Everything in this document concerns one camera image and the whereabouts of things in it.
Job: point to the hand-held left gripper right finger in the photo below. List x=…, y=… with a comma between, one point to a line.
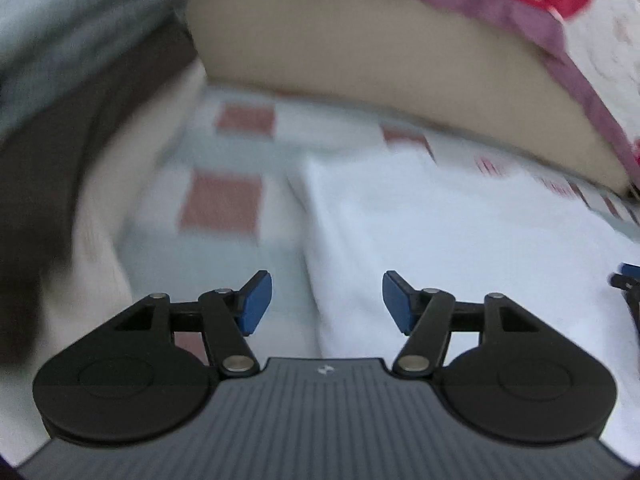
x=397, y=305

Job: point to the dark brown folded sweater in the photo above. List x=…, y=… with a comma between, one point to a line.
x=40, y=210

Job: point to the printed white quilt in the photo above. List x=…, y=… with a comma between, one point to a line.
x=600, y=35

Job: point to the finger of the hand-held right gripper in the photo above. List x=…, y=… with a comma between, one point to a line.
x=627, y=282
x=631, y=269

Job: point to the checkered cartoon mat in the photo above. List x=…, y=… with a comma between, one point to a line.
x=225, y=200

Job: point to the grey folded garment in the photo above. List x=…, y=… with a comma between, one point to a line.
x=60, y=35

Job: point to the beige mattress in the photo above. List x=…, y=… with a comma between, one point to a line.
x=350, y=50

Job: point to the white shirt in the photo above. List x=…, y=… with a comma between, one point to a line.
x=450, y=240

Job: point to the cream folded garment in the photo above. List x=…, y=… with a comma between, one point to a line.
x=100, y=270

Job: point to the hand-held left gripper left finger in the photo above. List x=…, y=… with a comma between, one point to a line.
x=255, y=305

